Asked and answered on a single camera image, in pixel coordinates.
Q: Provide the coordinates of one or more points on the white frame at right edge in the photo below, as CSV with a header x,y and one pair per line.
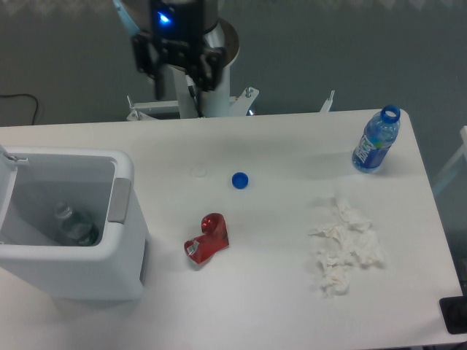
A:
x,y
452,167

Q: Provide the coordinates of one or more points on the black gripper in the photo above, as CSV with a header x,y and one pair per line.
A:
x,y
177,29

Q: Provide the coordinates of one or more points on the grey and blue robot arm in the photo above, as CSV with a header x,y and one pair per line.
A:
x,y
135,16

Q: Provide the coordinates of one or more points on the crushed red can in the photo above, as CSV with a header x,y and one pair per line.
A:
x,y
213,238

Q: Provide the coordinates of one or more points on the clear bottle inside trash can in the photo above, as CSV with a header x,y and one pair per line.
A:
x,y
75,227

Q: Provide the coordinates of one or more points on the black device at table corner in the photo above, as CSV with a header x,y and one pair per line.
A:
x,y
453,310

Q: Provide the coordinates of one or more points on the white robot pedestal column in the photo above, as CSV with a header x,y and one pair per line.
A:
x,y
203,88

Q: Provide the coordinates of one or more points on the crumpled white tissue paper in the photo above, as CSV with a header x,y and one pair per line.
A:
x,y
350,241

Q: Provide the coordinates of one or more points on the white metal base frame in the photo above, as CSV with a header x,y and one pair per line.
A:
x,y
238,106

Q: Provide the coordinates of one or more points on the white trash can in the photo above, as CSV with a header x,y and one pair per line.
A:
x,y
97,181

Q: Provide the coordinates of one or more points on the blue plastic water bottle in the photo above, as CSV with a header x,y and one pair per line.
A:
x,y
378,136

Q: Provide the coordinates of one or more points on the blue bottle cap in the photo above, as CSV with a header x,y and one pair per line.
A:
x,y
240,180

